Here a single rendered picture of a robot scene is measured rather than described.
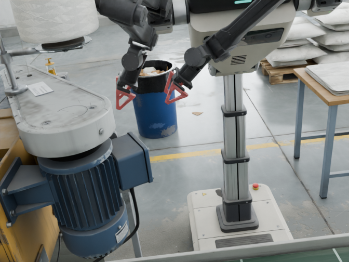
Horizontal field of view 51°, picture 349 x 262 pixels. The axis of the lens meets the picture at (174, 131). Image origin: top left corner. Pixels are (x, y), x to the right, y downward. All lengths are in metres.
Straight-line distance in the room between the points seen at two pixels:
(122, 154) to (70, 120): 0.15
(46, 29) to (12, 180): 0.30
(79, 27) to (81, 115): 0.18
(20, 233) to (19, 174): 0.12
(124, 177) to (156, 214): 1.84
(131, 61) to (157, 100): 2.18
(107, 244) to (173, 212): 1.80
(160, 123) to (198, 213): 1.44
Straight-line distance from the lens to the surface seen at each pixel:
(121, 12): 0.83
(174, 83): 1.17
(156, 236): 2.45
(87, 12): 0.77
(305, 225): 2.52
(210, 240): 2.02
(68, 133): 0.65
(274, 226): 2.10
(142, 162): 0.78
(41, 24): 0.76
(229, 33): 1.13
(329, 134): 2.46
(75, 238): 0.81
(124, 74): 1.24
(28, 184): 0.76
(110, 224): 0.81
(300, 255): 1.81
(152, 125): 3.44
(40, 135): 0.67
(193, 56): 1.13
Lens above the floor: 1.69
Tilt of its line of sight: 28 degrees down
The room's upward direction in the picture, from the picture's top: 7 degrees counter-clockwise
